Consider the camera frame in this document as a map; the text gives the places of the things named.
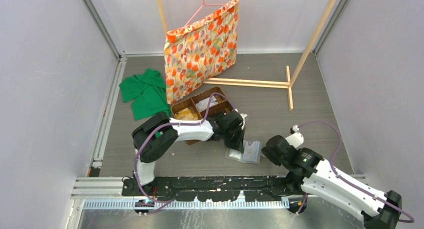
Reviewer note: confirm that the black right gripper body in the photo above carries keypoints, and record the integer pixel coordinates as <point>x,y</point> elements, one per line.
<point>277,160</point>

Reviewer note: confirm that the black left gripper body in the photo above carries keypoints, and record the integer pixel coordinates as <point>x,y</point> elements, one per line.
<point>230,136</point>

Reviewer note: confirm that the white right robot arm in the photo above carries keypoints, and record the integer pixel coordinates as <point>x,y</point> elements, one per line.
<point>311,173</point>

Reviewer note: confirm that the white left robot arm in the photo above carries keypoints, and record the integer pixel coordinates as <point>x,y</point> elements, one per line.
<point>155,136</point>

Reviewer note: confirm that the silver VIP card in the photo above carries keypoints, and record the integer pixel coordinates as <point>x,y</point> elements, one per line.
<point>203,104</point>

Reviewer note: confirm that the gold cards in basket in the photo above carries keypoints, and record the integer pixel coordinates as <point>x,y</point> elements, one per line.
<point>186,115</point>

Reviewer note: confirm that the brown wicker basket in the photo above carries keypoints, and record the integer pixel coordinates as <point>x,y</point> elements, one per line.
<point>208,116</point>

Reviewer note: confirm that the wooden rack stand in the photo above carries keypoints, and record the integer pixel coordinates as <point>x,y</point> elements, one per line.
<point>291,70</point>

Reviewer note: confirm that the floral orange fabric bag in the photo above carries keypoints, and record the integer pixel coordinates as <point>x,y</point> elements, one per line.
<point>200,50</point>

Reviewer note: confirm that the green cloth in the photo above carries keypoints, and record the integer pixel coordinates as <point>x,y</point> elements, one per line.
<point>147,94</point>

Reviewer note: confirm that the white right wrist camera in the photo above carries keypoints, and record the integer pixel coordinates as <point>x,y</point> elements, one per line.
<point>295,139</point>

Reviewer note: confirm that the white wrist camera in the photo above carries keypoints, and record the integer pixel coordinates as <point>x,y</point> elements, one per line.
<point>295,139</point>
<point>244,116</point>

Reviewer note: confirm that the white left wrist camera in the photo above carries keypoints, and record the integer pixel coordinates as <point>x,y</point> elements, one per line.
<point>244,116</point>

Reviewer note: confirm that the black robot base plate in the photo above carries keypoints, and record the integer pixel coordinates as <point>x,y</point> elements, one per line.
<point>253,188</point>

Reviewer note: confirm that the pink wire hanger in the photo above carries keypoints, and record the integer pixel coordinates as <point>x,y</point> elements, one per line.
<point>203,5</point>

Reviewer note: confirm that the perforated metal rail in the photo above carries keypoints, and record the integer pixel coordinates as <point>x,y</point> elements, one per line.
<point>146,204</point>

